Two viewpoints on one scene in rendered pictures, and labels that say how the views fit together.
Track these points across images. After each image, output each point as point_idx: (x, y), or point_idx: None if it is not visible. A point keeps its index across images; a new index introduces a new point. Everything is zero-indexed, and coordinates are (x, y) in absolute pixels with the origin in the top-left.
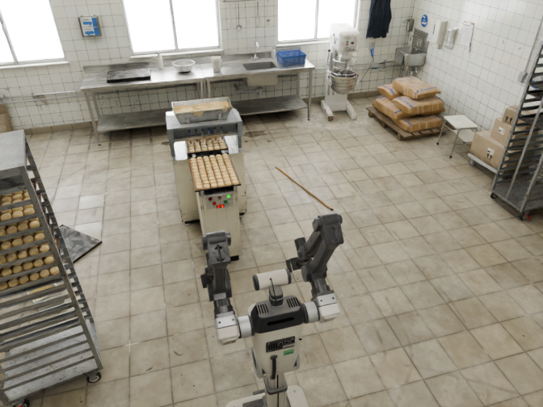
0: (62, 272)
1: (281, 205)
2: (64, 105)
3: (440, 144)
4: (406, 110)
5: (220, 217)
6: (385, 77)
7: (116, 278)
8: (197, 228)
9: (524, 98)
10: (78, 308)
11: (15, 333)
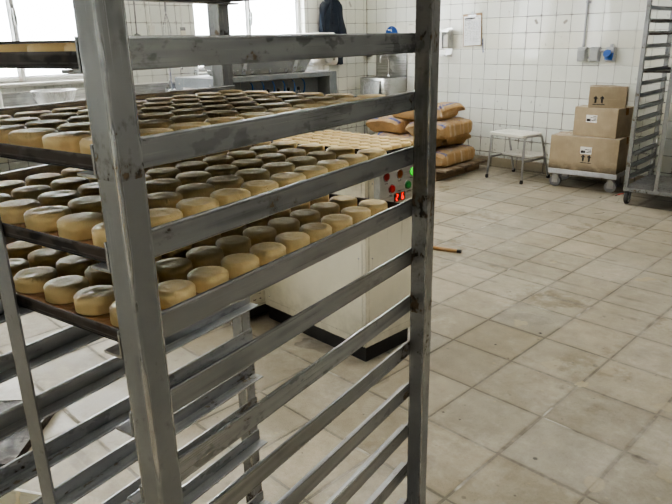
0: (431, 186)
1: None
2: None
3: (489, 176)
4: (437, 132)
5: (393, 229)
6: (348, 126)
7: (179, 447)
8: (266, 325)
9: (646, 41)
10: (429, 351)
11: (292, 495)
